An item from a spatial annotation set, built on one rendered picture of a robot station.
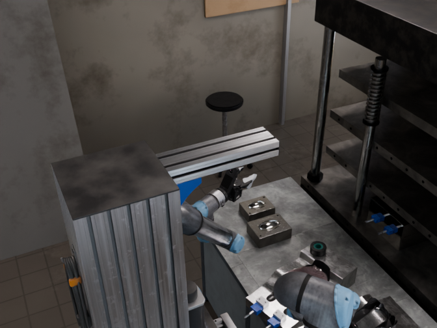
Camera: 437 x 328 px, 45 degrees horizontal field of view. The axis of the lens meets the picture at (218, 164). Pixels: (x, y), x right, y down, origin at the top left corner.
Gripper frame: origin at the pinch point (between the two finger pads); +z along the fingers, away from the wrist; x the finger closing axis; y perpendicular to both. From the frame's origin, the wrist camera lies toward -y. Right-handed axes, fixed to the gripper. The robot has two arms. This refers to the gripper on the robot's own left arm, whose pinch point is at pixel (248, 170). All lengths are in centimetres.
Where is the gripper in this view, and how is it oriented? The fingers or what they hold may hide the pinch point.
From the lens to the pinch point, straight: 228.6
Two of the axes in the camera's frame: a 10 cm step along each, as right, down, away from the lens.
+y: -0.9, 7.8, 6.2
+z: 6.3, -4.4, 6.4
